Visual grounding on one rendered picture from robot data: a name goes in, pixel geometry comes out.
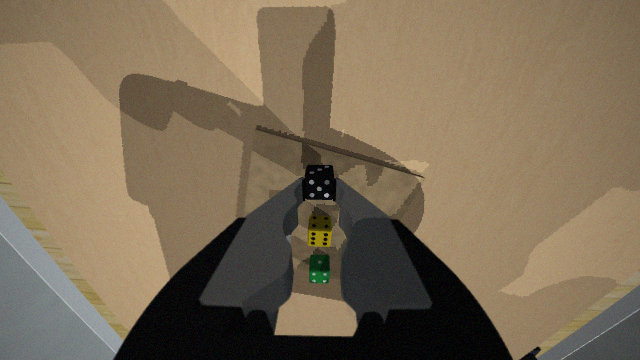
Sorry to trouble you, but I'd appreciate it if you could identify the tan textured mat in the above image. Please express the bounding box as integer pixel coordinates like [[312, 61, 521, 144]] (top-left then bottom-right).
[[243, 128, 425, 277]]

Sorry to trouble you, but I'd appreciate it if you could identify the green die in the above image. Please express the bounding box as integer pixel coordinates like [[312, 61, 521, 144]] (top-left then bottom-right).
[[309, 255, 330, 283]]

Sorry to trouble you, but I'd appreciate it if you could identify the yellow die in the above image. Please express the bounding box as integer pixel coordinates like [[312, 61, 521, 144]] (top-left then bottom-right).
[[307, 215, 332, 247]]

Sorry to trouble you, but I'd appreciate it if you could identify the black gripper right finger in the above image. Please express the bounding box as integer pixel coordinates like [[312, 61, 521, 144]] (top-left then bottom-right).
[[333, 177, 513, 360]]

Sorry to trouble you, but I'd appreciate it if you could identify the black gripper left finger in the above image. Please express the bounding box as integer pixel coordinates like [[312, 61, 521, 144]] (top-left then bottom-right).
[[113, 177, 306, 360]]

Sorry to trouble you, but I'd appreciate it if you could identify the black die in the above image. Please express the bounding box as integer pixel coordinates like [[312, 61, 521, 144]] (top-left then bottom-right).
[[305, 165, 334, 200]]

